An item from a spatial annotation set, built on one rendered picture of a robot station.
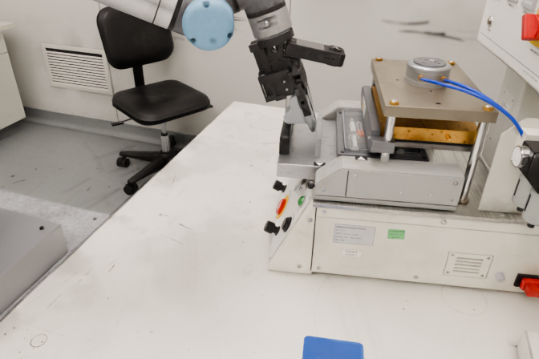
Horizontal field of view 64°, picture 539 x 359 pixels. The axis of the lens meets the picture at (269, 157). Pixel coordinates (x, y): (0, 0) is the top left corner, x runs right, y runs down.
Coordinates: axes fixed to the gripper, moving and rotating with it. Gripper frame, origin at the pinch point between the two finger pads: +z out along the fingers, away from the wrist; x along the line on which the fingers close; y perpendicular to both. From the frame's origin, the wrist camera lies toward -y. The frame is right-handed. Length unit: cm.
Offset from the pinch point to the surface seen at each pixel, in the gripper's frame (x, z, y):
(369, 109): 2.1, -1.2, -11.3
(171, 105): -124, 22, 89
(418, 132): 10.1, 1.9, -18.6
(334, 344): 32.1, 25.9, 3.0
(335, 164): 13.7, 2.5, -3.5
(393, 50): -145, 34, -27
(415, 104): 12.1, -4.3, -19.0
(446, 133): 10.1, 3.4, -23.1
